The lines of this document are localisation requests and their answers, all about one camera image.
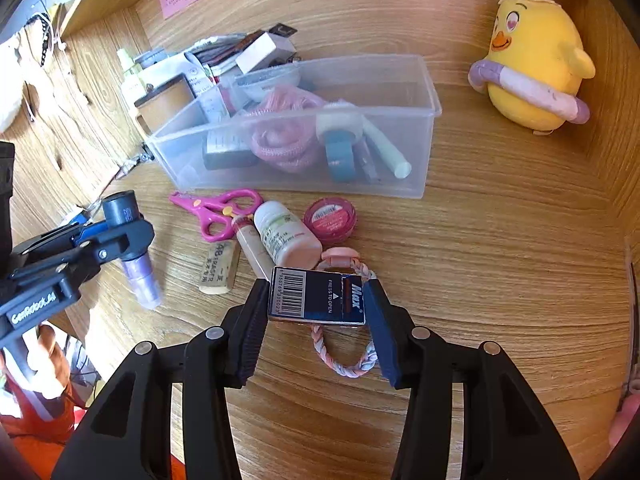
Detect pink scissors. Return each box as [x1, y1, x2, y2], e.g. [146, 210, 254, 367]
[168, 188, 264, 243]

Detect beige AB glue stick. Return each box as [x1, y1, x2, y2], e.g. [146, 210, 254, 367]
[198, 240, 240, 295]

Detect pink braided bracelet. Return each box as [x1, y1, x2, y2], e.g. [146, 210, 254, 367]
[309, 245, 379, 380]

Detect white pill bottle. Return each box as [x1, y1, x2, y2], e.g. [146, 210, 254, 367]
[254, 200, 322, 270]

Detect white bowl of trinkets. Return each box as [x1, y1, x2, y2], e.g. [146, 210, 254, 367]
[233, 63, 300, 103]

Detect beige concealer tube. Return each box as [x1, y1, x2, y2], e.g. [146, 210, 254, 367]
[231, 216, 274, 282]

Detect red round tin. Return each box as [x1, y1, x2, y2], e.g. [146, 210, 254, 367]
[303, 197, 358, 247]

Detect yellow chick plush toy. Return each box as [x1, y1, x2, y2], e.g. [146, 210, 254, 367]
[468, 0, 596, 136]

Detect blue Max staples box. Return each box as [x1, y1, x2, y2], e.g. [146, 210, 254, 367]
[268, 266, 366, 326]

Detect stack of papers and books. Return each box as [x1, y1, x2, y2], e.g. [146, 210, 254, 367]
[130, 23, 297, 98]

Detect beige bandage roll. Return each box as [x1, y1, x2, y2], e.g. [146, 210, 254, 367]
[316, 101, 363, 144]

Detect dark purple lipstick tube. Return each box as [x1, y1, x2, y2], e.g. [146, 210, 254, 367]
[102, 190, 162, 310]

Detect small white box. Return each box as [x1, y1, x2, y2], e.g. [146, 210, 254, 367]
[235, 32, 296, 74]

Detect yellow green spray bottle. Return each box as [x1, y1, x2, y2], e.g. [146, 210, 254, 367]
[116, 48, 146, 104]

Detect brown lidded mug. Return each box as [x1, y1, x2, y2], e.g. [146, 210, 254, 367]
[134, 74, 195, 134]

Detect pink knitted cloth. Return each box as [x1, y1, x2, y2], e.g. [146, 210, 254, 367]
[246, 86, 326, 174]

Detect clear plastic storage box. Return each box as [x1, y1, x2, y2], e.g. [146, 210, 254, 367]
[149, 54, 442, 198]

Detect blue tape roll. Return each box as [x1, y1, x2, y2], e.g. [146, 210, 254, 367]
[324, 130, 356, 182]

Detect pale green stick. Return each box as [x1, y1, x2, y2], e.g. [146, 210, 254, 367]
[362, 117, 412, 180]

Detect person's left hand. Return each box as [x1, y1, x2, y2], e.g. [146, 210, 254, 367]
[23, 324, 70, 400]

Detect pink foot-shaped toy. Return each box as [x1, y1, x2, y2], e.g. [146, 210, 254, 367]
[608, 378, 640, 450]

